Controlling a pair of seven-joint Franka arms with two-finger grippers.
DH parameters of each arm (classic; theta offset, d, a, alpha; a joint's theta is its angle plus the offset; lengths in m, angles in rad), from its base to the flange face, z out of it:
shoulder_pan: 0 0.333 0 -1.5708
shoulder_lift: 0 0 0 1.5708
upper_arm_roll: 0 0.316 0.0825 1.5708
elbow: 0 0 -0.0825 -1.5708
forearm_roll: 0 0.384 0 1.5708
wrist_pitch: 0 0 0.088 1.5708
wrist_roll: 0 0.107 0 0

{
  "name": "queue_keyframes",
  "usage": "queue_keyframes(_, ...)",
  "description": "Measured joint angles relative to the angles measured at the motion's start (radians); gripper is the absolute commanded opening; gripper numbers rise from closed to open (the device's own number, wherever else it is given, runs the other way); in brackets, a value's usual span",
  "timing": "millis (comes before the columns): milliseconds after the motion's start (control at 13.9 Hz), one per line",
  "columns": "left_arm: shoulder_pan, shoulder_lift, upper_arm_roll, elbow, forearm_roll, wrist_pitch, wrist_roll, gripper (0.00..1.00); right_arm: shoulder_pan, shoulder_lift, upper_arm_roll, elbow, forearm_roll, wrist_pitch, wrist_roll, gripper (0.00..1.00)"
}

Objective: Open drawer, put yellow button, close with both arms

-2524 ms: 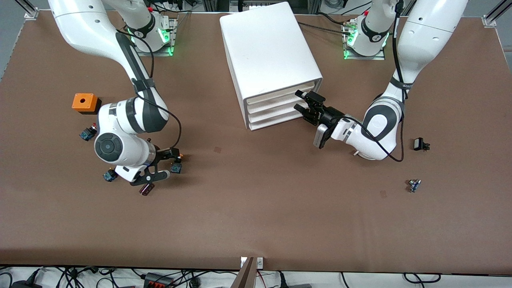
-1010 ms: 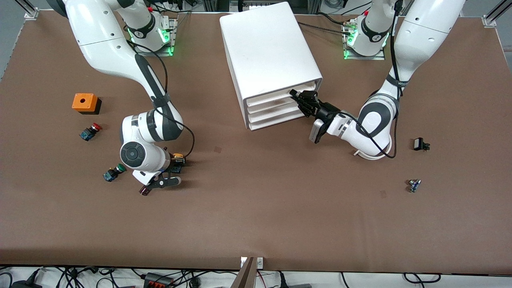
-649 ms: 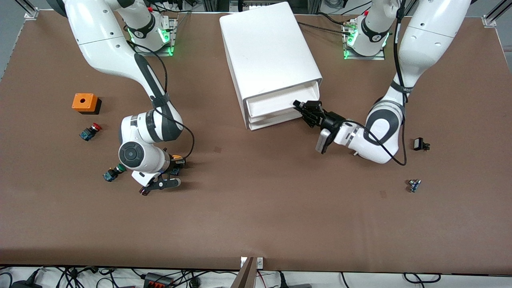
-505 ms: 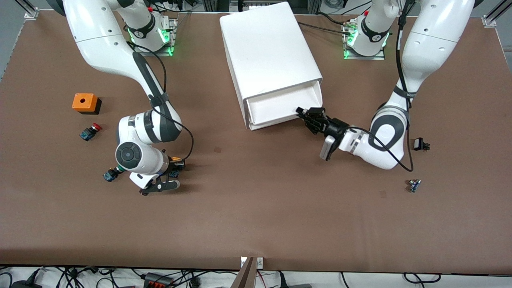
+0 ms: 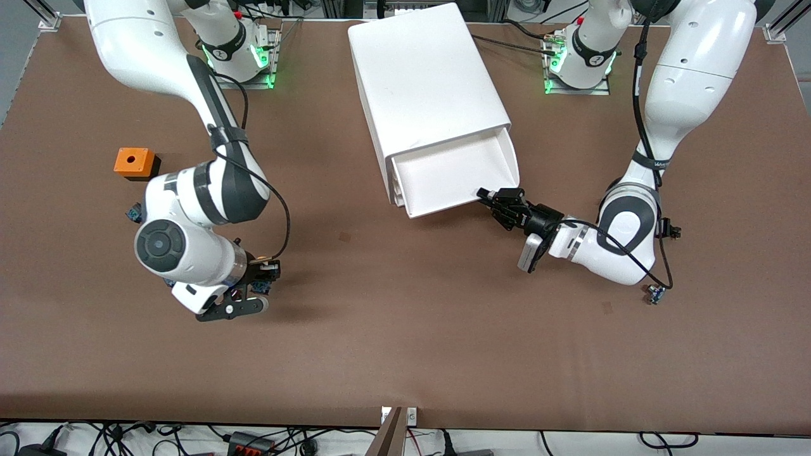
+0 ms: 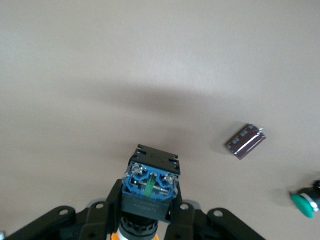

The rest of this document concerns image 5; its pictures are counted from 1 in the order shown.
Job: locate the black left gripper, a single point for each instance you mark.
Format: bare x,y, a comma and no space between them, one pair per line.
542,220

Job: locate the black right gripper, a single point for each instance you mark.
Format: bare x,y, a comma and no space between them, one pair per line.
253,273

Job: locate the yellow push button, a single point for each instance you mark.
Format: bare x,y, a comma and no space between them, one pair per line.
261,258

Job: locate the white plastic drawer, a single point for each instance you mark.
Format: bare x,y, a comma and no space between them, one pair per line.
456,171

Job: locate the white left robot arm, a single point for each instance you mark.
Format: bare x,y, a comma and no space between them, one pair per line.
690,76

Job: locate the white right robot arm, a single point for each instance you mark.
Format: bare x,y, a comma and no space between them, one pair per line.
165,247

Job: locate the red push button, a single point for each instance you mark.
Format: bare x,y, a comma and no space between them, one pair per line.
133,214

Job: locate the white drawer cabinet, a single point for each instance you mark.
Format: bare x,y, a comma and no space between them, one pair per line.
418,69

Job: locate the black orange power strip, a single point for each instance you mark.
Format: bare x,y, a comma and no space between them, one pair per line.
250,446

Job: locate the small black component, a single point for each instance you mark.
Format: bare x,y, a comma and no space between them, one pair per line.
673,232

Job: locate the small blue silver component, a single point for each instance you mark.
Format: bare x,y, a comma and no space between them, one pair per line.
656,295

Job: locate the orange box with hole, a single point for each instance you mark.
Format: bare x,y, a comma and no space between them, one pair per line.
132,161

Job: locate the black power plug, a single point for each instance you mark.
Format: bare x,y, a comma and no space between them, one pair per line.
445,443

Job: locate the small white bracket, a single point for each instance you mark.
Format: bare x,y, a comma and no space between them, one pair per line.
385,415
412,415

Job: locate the wooden post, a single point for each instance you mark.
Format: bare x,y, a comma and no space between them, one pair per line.
389,437

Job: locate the aluminium corner bracket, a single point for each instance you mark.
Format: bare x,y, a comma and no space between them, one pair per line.
785,22
49,19

